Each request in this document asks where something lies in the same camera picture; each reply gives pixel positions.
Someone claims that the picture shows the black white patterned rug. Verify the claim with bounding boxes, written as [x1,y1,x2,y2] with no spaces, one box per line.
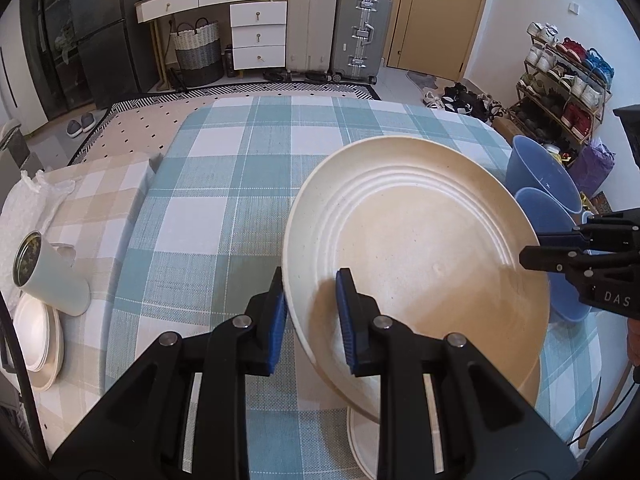
[66,82,384,167]

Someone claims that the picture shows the dark grey refrigerator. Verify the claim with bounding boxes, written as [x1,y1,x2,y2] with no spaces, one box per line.
[67,0,161,109]

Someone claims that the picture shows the metal shoe rack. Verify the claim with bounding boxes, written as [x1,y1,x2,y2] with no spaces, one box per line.
[514,34,614,155]

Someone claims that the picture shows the black cable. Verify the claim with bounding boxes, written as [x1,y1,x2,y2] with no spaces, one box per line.
[0,290,52,463]

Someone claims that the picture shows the beige checked cloth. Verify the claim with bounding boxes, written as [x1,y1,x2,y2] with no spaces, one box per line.
[0,157,162,463]

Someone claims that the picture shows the dark glass cabinet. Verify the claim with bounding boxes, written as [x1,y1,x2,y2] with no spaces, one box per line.
[19,0,82,122]

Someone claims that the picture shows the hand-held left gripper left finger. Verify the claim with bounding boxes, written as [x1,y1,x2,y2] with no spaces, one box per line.
[50,266,289,480]

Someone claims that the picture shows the white vanity desk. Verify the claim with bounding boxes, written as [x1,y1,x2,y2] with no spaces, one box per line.
[134,0,290,72]

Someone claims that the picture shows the brown cardboard box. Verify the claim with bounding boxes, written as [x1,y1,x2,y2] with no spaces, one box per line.
[492,109,522,139]

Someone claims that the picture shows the silver suitcase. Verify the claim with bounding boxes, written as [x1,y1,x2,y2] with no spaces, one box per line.
[330,0,394,84]

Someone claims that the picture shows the beige dotted mat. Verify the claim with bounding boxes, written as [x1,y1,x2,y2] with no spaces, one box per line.
[71,97,217,167]

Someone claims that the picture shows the blue bowl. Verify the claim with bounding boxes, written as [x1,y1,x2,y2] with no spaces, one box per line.
[504,134,584,214]
[514,187,597,324]

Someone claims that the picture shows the grey white woven basket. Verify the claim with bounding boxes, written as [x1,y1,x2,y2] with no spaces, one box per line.
[169,17,224,89]

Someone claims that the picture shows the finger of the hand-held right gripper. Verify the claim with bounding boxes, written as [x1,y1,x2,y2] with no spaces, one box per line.
[537,214,627,252]
[519,244,622,287]

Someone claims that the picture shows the shoes on floor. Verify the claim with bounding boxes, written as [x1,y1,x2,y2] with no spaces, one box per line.
[422,82,507,124]

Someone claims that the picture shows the white thermos cup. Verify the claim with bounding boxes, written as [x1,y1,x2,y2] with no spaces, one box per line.
[12,230,92,317]

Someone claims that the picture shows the stack of white dishes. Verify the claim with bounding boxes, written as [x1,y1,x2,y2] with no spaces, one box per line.
[12,292,65,394]

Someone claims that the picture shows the teal checked tablecloth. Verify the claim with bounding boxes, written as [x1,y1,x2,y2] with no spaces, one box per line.
[102,94,602,480]

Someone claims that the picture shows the tan wooden door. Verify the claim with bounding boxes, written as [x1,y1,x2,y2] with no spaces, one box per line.
[382,0,494,76]

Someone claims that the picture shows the small grey rug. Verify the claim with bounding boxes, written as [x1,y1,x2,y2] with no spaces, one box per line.
[405,69,439,94]

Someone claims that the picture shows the beige suitcase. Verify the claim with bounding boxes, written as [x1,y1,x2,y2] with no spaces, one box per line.
[285,0,340,79]

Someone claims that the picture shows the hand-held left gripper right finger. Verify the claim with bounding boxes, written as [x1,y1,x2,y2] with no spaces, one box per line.
[334,268,581,480]

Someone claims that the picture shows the person's right hand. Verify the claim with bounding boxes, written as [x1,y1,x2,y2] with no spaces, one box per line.
[625,321,640,367]

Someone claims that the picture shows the purple bag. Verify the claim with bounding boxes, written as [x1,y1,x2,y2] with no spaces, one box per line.
[569,138,617,199]

